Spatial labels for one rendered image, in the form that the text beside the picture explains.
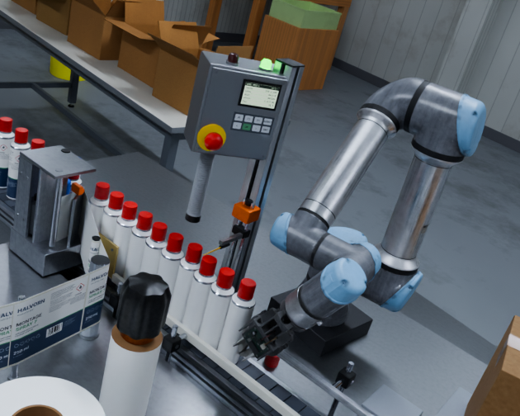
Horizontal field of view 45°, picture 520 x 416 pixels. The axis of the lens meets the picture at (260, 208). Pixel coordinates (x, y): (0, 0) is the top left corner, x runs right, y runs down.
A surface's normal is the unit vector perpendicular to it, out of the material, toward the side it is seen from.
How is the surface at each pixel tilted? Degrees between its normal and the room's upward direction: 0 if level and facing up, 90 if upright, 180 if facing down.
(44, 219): 90
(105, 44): 90
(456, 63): 90
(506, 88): 90
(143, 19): 76
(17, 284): 0
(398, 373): 0
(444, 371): 0
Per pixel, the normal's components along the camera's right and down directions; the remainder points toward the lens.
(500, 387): -0.45, 0.29
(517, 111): -0.71, 0.14
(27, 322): 0.80, 0.44
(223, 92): 0.27, 0.48
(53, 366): 0.25, -0.87
